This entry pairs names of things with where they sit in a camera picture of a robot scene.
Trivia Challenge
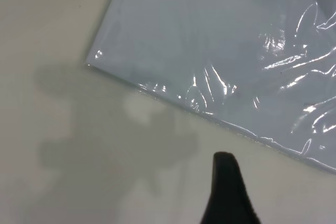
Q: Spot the clear plastic bag with garment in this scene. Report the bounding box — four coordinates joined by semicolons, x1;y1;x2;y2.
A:
86;0;336;172

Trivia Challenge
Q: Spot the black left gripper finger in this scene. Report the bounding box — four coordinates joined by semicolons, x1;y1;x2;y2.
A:
199;152;260;224

